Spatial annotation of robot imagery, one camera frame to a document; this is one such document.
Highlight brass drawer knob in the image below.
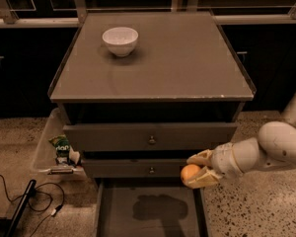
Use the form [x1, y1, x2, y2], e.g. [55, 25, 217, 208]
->
[148, 167, 155, 175]
[148, 135, 156, 145]

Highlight brass top drawer knob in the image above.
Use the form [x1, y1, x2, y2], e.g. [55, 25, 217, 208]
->
[148, 135, 156, 145]

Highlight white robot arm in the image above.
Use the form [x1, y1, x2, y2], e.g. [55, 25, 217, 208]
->
[181, 121, 296, 189]

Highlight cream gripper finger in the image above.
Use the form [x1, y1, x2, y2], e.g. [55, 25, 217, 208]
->
[186, 149, 213, 167]
[183, 167, 221, 189]

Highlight grey drawer cabinet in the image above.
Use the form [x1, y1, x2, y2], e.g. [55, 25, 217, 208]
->
[47, 11, 257, 237]

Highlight brass middle drawer knob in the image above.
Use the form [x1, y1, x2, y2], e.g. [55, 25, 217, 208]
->
[148, 167, 155, 175]

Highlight black bar stand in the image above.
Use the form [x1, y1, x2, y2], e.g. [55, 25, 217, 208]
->
[4, 179, 37, 237]

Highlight green snack bag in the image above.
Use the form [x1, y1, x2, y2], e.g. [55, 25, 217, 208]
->
[49, 134, 70, 164]

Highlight grey middle drawer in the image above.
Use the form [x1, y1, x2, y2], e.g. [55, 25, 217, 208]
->
[82, 159, 186, 178]

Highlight white ceramic bowl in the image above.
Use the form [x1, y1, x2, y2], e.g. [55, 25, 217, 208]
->
[102, 27, 139, 57]

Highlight black cable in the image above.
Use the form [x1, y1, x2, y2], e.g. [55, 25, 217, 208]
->
[0, 173, 66, 237]

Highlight grey top drawer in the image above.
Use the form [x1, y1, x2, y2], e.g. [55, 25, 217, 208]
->
[63, 122, 237, 151]

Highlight orange fruit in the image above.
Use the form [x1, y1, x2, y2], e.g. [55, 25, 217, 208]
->
[181, 164, 201, 182]

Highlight grey drawer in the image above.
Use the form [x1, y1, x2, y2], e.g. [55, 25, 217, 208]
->
[63, 122, 237, 151]
[82, 159, 186, 178]
[94, 178, 212, 237]

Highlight grey bottom drawer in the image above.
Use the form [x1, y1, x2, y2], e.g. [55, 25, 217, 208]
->
[94, 178, 212, 237]

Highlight clear plastic bin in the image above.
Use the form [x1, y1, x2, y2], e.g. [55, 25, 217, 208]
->
[31, 109, 86, 181]

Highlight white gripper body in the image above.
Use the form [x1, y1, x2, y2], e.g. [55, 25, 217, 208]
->
[211, 143, 243, 179]

